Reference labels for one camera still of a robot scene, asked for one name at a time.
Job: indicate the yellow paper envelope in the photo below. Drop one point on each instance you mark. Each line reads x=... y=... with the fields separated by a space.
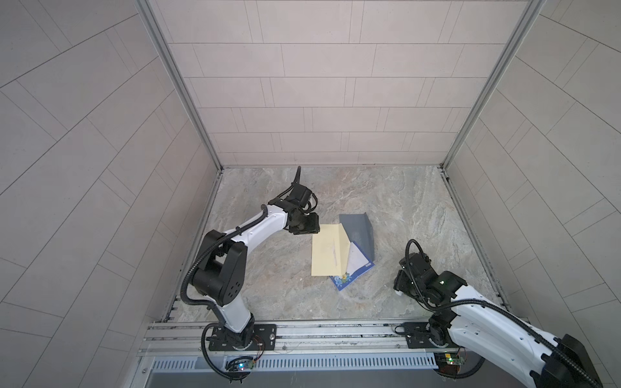
x=330 y=251

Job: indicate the blue floral card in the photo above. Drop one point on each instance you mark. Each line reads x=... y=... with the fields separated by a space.
x=341 y=282

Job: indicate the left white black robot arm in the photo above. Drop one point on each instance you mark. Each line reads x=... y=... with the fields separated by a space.
x=216 y=277

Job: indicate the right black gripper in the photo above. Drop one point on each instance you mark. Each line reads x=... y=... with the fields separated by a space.
x=399 y=280

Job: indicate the grey envelope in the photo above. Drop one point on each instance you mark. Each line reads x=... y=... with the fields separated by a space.
x=360 y=231

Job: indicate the left circuit board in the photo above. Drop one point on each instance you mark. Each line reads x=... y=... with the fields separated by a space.
x=241 y=365

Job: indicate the right circuit board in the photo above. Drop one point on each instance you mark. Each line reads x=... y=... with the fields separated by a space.
x=449 y=363

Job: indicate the circuit board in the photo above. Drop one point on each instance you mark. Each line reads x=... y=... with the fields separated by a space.
x=449 y=363
x=241 y=365

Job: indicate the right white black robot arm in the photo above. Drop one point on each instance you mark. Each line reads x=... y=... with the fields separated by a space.
x=462 y=317

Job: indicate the aluminium mounting rail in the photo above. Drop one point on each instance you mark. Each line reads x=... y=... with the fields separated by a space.
x=335 y=334

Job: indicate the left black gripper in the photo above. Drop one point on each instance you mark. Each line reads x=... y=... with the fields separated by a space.
x=313 y=226

